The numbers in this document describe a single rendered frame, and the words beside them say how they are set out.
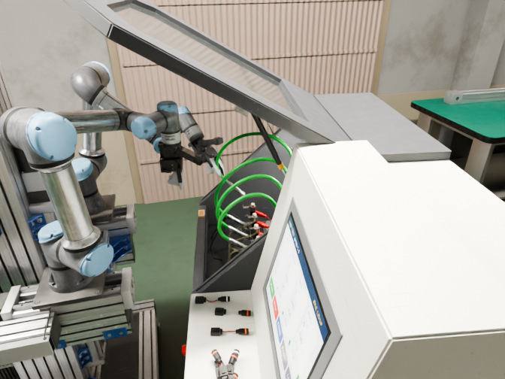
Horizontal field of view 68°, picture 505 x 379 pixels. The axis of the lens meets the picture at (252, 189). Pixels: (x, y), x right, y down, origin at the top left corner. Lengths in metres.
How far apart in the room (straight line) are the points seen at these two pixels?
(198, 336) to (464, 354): 0.85
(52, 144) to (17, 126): 0.10
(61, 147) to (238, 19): 2.63
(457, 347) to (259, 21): 3.20
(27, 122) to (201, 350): 0.81
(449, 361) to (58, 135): 0.97
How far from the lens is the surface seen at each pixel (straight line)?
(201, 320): 1.34
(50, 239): 1.37
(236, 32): 3.52
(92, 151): 1.90
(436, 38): 4.49
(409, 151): 1.28
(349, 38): 3.90
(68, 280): 1.46
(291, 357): 0.93
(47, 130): 1.07
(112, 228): 1.91
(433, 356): 0.63
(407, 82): 4.42
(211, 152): 1.70
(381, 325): 0.60
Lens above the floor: 1.97
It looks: 29 degrees down
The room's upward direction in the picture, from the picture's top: 1 degrees counter-clockwise
